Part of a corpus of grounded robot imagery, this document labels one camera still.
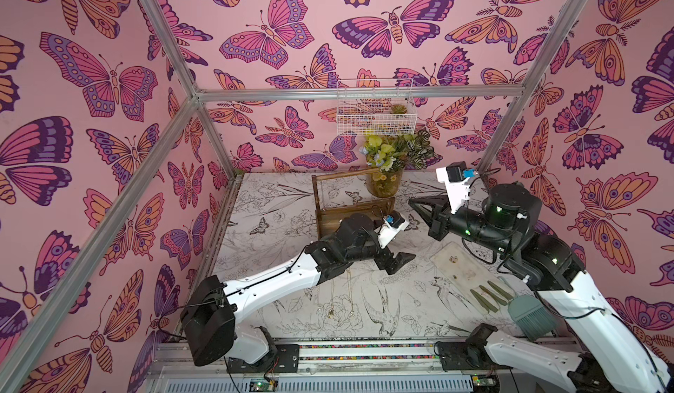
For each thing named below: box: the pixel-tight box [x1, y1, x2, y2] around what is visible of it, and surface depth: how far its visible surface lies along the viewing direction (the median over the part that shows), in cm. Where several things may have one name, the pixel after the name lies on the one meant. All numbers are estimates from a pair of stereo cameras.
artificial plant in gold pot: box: [359, 129, 436, 199], surface depth 105 cm
